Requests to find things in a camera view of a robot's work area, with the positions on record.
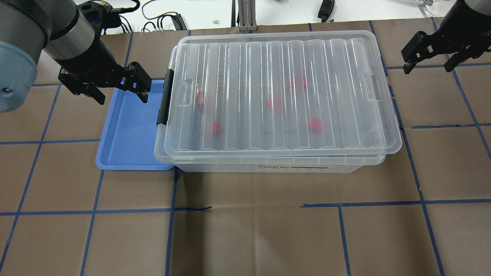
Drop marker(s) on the clear plastic storage box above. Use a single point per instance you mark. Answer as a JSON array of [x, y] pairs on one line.
[[276, 161]]

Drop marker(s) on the black box latch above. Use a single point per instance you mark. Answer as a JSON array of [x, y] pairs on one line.
[[164, 109]]

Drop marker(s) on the aluminium frame post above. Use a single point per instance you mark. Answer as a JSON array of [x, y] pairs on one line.
[[243, 15]]

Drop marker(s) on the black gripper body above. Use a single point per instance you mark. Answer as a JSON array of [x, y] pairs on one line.
[[93, 58]]

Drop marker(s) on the clear ribbed box lid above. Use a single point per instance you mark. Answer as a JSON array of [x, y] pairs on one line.
[[361, 38]]

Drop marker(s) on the blue plastic tray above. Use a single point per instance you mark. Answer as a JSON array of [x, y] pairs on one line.
[[129, 133]]

